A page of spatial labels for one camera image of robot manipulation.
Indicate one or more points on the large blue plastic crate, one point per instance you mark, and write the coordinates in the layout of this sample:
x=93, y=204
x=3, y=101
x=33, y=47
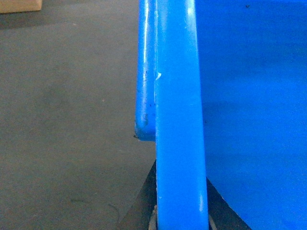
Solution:
x=222, y=91

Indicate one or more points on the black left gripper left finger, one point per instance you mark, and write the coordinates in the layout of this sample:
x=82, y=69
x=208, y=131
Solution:
x=143, y=213

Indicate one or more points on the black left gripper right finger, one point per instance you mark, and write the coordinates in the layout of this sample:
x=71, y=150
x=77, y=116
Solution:
x=221, y=215

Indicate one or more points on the brown cardboard box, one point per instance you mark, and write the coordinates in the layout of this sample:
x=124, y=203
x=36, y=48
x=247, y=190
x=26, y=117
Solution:
x=12, y=6

